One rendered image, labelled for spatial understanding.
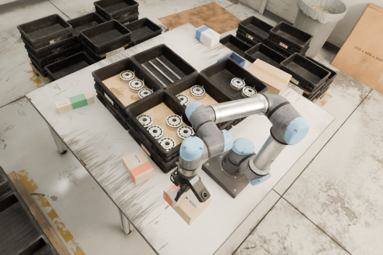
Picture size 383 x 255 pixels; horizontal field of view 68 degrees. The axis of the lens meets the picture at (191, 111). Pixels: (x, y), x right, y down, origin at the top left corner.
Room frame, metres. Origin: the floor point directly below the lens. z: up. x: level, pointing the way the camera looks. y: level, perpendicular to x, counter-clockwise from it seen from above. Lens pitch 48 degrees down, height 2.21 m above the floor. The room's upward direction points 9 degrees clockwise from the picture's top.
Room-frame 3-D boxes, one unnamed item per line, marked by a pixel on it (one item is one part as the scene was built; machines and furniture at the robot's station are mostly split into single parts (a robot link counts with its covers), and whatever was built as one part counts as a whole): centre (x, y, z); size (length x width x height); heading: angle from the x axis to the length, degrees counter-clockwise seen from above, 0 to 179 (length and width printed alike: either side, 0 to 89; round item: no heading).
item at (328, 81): (2.58, -1.25, 0.26); 0.40 x 0.30 x 0.23; 52
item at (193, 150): (0.55, -0.02, 1.40); 0.09 x 0.08 x 0.11; 125
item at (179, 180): (0.55, -0.02, 1.24); 0.09 x 0.08 x 0.12; 52
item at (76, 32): (2.55, 1.25, 0.31); 0.40 x 0.30 x 0.34; 142
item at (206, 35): (2.28, -0.03, 0.75); 0.20 x 0.12 x 0.09; 54
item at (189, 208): (0.54, -0.04, 1.08); 0.16 x 0.12 x 0.07; 52
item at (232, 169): (0.96, -0.31, 0.80); 0.15 x 0.15 x 0.10
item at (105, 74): (1.34, 0.44, 0.87); 0.40 x 0.30 x 0.11; 49
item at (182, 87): (1.30, -0.06, 0.87); 0.40 x 0.30 x 0.11; 49
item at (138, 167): (0.84, 0.25, 0.74); 0.16 x 0.12 x 0.07; 43
